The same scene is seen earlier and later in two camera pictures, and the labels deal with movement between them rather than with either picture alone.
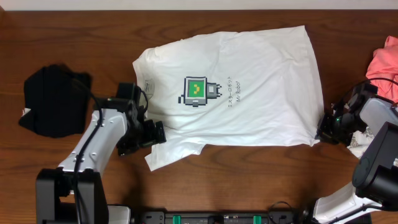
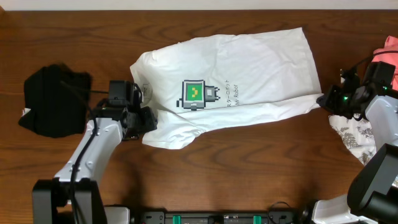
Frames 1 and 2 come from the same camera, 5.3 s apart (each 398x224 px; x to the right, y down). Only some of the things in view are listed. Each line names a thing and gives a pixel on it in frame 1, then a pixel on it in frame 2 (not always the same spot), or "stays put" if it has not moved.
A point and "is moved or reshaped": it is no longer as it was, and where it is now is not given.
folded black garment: [55, 101] stays put
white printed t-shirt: [259, 87] is moved or reshaped
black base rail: [219, 218] stays put
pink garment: [384, 64] stays put
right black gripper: [324, 135] to [327, 101]
